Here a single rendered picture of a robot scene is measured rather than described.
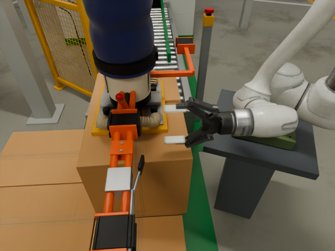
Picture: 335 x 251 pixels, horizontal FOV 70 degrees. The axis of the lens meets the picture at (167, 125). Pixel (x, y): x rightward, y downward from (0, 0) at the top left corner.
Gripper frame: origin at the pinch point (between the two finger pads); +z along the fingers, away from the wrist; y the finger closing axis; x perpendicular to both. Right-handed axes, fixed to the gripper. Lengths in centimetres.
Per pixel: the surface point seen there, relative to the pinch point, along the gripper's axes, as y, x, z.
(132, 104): -1.1, 9.9, 11.5
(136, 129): -1.4, -2.7, 9.7
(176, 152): 12.9, -0.6, -3.2
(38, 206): 53, 4, 61
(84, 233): 53, -10, 37
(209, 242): 107, 3, -27
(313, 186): 107, 39, -115
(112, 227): -2.4, -32.9, 13.5
